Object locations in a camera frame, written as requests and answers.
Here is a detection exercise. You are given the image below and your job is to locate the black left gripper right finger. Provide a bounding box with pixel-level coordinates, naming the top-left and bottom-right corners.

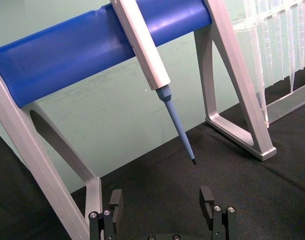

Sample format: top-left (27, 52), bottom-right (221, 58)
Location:
top-left (199, 186), bottom-right (240, 240)

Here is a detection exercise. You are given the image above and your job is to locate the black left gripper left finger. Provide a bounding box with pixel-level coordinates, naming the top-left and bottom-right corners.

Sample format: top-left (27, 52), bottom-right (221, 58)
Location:
top-left (88, 189), bottom-right (125, 240)

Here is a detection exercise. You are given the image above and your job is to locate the black table cloth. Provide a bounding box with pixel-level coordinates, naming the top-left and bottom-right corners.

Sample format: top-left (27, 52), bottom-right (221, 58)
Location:
top-left (0, 83), bottom-right (305, 240)

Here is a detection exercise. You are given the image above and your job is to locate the grey pipette stand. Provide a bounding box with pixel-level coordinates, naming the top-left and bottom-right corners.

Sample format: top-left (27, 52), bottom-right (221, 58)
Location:
top-left (0, 0), bottom-right (278, 240)

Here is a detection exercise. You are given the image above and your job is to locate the blue stand crossbar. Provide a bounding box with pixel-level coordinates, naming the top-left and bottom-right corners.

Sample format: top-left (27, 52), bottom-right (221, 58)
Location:
top-left (0, 0), bottom-right (213, 109)

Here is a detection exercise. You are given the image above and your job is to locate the white pipette with blue shaft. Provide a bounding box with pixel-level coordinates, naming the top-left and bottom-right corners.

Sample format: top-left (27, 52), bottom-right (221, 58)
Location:
top-left (109, 0), bottom-right (197, 166)

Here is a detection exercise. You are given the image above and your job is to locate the clear acrylic rack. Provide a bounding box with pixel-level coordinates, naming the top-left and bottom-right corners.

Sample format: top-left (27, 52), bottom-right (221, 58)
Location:
top-left (231, 0), bottom-right (305, 129)

